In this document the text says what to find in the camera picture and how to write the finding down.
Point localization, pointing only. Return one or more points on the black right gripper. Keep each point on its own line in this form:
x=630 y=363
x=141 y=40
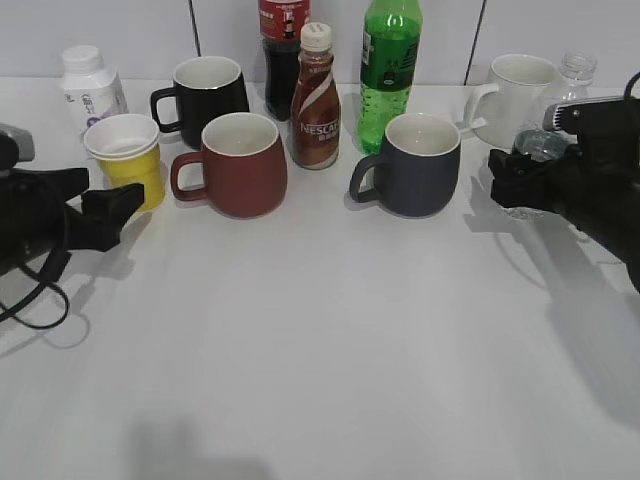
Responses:
x=595 y=186

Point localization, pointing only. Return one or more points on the cola bottle red label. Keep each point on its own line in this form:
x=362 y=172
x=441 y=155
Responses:
x=280 y=26

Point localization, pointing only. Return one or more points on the dark grey ceramic mug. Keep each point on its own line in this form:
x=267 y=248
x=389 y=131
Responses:
x=416 y=170

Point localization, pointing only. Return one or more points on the white ceramic mug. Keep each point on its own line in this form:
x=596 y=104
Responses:
x=496 y=109

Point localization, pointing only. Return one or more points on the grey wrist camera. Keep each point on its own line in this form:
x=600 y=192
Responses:
x=599 y=115
x=17 y=145

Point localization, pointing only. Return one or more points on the white yogurt drink bottle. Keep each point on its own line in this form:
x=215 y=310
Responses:
x=92 y=90

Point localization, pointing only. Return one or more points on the yellow paper cup stack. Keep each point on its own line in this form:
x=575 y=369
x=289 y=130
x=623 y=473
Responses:
x=126 y=147

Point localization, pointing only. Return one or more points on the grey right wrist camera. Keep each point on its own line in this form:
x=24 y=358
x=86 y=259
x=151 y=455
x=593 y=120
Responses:
x=599 y=115

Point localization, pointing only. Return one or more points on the red-brown ceramic mug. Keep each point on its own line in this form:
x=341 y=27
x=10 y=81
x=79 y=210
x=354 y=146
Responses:
x=243 y=163

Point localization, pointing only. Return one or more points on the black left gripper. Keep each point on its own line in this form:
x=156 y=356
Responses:
x=34 y=213

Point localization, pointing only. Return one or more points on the green soda bottle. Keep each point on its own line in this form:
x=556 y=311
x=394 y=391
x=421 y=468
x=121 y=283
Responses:
x=391 y=38

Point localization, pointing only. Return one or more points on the Nescafe coffee bottle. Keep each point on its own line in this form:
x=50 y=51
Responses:
x=316 y=110

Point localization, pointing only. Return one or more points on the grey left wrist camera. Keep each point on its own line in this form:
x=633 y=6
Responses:
x=17 y=145

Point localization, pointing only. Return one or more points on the black ceramic mug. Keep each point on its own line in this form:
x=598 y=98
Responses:
x=204 y=88

